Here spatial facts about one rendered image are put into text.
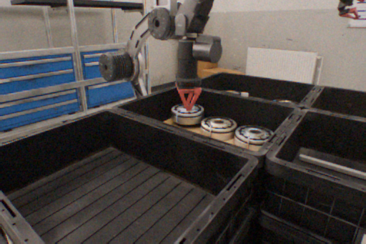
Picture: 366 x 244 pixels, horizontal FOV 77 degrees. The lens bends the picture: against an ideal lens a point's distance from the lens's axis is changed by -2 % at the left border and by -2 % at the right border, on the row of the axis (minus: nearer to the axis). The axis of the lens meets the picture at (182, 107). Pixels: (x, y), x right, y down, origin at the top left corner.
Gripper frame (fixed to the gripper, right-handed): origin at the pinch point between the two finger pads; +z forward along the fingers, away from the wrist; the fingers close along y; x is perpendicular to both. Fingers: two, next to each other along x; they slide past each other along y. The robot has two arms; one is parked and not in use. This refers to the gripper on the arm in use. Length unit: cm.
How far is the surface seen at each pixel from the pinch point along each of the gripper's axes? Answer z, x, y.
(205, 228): -4, 6, -50
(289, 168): -4.2, -9.4, -40.9
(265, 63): 36, -162, 270
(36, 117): 56, 114, 136
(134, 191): 6.0, 15.0, -30.7
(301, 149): 6.0, -26.8, -20.0
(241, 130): 2.7, -12.7, -13.8
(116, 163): 6.1, 19.7, -20.3
